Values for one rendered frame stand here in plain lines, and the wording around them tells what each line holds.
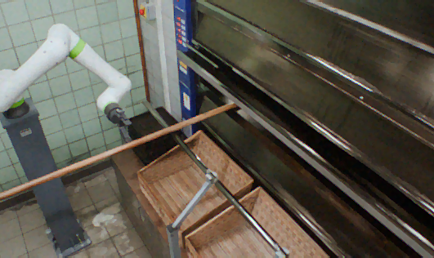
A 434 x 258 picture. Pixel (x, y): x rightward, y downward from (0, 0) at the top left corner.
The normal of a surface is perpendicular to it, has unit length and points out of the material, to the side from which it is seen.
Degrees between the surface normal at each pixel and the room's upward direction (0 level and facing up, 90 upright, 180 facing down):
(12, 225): 0
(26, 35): 90
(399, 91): 69
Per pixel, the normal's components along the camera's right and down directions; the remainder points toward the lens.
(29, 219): -0.02, -0.79
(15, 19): 0.53, 0.51
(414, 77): -0.82, 0.03
